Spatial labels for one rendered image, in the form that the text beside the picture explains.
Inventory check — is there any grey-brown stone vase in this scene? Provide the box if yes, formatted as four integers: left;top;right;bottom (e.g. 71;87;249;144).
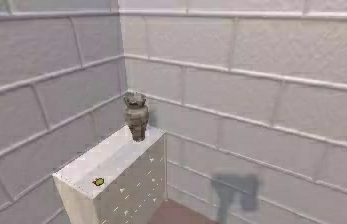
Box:
123;91;150;143

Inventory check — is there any white chest of drawers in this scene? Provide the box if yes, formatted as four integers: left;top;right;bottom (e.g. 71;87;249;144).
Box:
52;124;168;224

